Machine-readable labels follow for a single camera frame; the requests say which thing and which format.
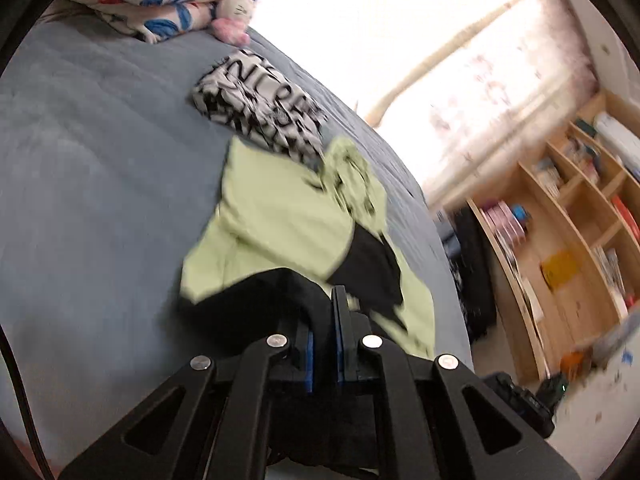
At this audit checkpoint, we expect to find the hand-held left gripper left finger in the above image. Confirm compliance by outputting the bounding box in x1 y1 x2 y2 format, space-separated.
57 309 316 480

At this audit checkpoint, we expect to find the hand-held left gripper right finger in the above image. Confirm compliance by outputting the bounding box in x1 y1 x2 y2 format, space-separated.
331 285 581 480

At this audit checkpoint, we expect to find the green and black hooded jacket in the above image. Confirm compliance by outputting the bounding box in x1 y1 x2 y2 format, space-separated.
177 135 438 473

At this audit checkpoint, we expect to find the black and white patterned cloth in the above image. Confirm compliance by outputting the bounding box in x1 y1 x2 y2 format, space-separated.
447 254 469 312

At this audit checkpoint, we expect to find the yellow packet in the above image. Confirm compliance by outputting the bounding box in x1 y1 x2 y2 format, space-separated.
541 251 582 289

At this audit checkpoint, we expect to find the black bag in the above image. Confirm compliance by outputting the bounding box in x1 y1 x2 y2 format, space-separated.
440 207 499 344

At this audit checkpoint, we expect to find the stack of pink boxes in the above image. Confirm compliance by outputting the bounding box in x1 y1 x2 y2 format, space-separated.
479 200 527 247

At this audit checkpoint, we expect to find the wooden bookshelf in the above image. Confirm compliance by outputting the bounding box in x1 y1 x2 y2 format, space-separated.
465 90 640 387

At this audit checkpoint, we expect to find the black and white printed garment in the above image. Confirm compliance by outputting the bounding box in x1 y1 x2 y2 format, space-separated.
189 51 331 166

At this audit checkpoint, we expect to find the blue bed sheet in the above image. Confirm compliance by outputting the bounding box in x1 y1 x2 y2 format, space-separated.
0 12 475 466

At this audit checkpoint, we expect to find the sheer leaf print curtain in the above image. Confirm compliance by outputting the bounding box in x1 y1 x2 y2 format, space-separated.
425 0 601 198

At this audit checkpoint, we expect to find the white cat plush toy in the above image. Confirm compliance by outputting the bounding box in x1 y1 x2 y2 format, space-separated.
209 0 257 47

